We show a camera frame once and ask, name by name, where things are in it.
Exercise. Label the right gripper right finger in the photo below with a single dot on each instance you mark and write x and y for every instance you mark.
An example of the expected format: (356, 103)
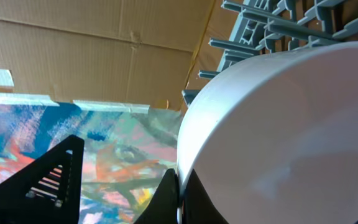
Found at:
(168, 206)

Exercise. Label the colourful painted cloth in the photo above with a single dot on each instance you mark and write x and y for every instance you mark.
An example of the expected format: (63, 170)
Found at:
(126, 154)

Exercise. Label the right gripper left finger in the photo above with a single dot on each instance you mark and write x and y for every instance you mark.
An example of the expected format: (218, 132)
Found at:
(48, 189)

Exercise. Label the pink bowl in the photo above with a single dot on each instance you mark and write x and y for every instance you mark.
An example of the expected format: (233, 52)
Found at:
(274, 138)

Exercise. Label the brown cardboard panel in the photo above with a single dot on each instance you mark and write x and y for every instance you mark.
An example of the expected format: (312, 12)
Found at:
(143, 52)

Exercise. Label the grey plastic dish rack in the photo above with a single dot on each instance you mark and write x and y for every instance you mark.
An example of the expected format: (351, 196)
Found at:
(291, 31)

